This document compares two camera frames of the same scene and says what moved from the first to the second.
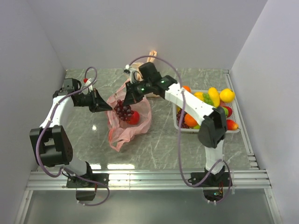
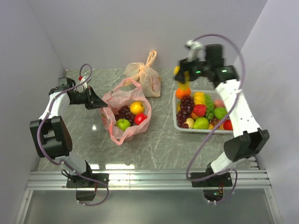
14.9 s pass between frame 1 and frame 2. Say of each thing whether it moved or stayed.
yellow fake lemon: moved
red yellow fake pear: stayed
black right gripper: moved
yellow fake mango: moved
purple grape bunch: moved
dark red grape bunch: stayed
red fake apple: moved
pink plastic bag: moved
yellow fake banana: stayed
